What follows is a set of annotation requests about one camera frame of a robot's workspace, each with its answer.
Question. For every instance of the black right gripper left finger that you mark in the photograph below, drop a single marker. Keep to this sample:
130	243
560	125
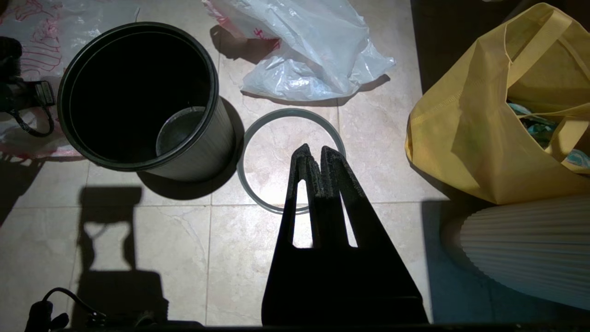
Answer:
295	286

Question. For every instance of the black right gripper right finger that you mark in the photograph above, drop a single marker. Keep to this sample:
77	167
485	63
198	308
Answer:
378	286

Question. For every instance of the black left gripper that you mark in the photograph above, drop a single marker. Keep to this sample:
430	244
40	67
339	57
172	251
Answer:
27	94

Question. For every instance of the white red-printed plastic bag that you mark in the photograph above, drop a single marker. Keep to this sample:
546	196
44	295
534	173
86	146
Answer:
69	18

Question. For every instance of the white red-printed trash bag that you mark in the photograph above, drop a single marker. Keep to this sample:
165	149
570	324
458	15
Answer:
313	46

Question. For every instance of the black round trash bin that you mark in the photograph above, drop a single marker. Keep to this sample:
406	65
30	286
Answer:
216	143

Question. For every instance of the yellow plastic bag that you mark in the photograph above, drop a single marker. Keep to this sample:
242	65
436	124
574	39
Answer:
461	138

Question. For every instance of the beige striped cushion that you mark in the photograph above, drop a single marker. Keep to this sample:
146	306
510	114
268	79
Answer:
530	249

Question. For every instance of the teal printed cloth item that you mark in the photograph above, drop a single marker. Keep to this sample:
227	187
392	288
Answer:
534	127

